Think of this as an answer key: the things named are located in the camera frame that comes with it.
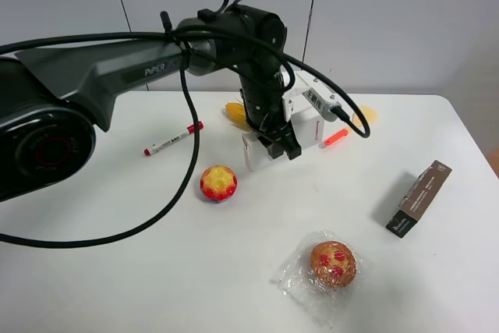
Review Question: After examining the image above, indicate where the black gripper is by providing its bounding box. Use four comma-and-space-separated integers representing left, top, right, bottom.
249, 108, 301, 160

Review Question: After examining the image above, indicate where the white rectangular box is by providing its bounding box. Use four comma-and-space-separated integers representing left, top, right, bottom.
242, 108, 324, 172

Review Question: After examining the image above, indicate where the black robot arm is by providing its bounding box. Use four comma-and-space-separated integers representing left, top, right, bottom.
1, 5, 301, 200

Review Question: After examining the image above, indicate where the green and yellow corn toy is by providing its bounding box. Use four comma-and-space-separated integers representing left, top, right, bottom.
225, 99, 252, 132

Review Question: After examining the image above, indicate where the red and yellow ball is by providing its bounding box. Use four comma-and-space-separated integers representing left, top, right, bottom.
200, 165, 238, 203

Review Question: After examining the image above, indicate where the red and white marker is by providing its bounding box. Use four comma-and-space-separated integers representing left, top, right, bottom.
143, 124, 195, 157

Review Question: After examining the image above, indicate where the plastic wrapped pastry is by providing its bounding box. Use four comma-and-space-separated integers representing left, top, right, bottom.
271, 230, 370, 331

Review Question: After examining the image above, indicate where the dark brown rectangular box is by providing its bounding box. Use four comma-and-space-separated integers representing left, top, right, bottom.
385, 160, 452, 239

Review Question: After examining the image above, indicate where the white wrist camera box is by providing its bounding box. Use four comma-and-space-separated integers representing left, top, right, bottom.
281, 71, 342, 122

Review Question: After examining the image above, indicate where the black cable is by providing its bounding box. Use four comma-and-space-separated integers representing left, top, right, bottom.
0, 0, 370, 249

